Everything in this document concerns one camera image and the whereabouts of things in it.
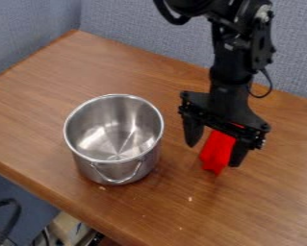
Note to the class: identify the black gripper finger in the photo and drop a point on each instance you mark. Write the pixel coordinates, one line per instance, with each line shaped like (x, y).
(194, 127)
(239, 152)

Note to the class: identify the red plastic block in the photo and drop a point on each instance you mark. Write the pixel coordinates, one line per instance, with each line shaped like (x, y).
(215, 152)

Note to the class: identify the metal pot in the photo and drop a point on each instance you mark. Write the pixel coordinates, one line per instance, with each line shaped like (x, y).
(112, 133)

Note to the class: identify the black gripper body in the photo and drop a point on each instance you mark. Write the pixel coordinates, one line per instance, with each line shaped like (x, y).
(223, 109)

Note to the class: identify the beige box under table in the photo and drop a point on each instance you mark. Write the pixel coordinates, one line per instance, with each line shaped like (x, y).
(70, 230)

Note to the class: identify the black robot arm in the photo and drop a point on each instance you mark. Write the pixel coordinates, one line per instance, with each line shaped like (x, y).
(243, 49)

